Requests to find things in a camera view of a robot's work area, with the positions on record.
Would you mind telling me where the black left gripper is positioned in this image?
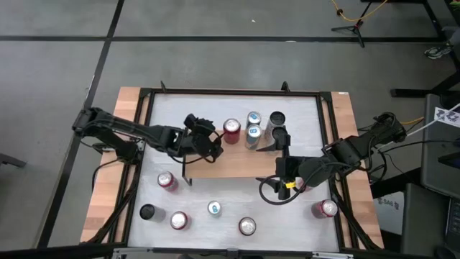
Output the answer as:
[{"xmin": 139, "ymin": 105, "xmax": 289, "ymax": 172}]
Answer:
[{"xmin": 163, "ymin": 113, "xmax": 224, "ymax": 163}]

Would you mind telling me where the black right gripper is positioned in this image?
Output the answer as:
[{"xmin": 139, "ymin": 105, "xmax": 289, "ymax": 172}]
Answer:
[{"xmin": 255, "ymin": 134, "xmax": 307, "ymax": 201}]

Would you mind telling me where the red soda can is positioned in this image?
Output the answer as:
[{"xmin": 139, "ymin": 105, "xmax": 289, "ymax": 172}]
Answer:
[
  {"xmin": 310, "ymin": 199, "xmax": 339, "ymax": 220},
  {"xmin": 295, "ymin": 176, "xmax": 314, "ymax": 193},
  {"xmin": 169, "ymin": 211, "xmax": 192, "ymax": 232},
  {"xmin": 222, "ymin": 118, "xmax": 242, "ymax": 145},
  {"xmin": 157, "ymin": 171, "xmax": 180, "ymax": 192},
  {"xmin": 238, "ymin": 216, "xmax": 257, "ymax": 237}
]

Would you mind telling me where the blue silver Red Bull can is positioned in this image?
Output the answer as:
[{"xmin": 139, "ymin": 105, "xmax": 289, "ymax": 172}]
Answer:
[
  {"xmin": 245, "ymin": 111, "xmax": 262, "ymax": 130},
  {"xmin": 206, "ymin": 200, "xmax": 224, "ymax": 219},
  {"xmin": 244, "ymin": 124, "xmax": 263, "ymax": 151}
]

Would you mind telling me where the wooden shelf with black legs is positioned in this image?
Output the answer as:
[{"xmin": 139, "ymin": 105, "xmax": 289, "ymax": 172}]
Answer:
[{"xmin": 181, "ymin": 129, "xmax": 290, "ymax": 186}]

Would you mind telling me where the white cardboard box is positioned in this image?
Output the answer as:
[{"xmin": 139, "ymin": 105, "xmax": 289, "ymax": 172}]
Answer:
[{"xmin": 373, "ymin": 192, "xmax": 405, "ymax": 237}]

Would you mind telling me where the dark grey cabinet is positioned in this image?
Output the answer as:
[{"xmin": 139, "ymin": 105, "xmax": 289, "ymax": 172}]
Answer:
[{"xmin": 400, "ymin": 182, "xmax": 460, "ymax": 258}]

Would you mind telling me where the black tripod stand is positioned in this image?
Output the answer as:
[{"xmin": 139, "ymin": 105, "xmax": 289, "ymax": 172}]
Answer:
[{"xmin": 331, "ymin": 0, "xmax": 374, "ymax": 48}]

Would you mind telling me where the white printed tag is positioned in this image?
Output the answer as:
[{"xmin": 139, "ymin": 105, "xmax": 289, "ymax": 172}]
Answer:
[{"xmin": 433, "ymin": 106, "xmax": 460, "ymax": 129}]

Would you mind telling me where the person's shoe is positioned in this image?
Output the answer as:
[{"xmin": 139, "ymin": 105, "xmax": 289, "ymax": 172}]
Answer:
[{"xmin": 423, "ymin": 44, "xmax": 454, "ymax": 60}]

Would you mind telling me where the grey chair leg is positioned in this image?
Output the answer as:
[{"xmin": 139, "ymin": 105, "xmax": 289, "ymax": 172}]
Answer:
[{"xmin": 0, "ymin": 153, "xmax": 28, "ymax": 169}]

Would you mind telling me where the person's leg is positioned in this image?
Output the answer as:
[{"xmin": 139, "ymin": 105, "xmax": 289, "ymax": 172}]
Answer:
[{"xmin": 441, "ymin": 24, "xmax": 460, "ymax": 47}]

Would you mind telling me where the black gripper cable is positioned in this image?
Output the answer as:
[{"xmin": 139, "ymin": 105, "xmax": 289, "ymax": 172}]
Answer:
[{"xmin": 257, "ymin": 163, "xmax": 316, "ymax": 206}]

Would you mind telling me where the black metal table frame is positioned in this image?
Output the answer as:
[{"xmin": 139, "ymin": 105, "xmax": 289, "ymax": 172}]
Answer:
[{"xmin": 86, "ymin": 81, "xmax": 382, "ymax": 253}]

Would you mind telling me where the silver camera mount bar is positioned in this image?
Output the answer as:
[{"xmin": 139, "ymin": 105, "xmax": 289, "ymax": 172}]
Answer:
[{"xmin": 111, "ymin": 246, "xmax": 355, "ymax": 259}]

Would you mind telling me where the white cable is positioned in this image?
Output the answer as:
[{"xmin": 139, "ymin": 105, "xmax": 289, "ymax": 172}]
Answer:
[{"xmin": 405, "ymin": 103, "xmax": 460, "ymax": 140}]

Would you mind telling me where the black desk frame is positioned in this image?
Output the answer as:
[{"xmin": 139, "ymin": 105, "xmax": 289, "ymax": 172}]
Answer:
[{"xmin": 361, "ymin": 0, "xmax": 460, "ymax": 99}]

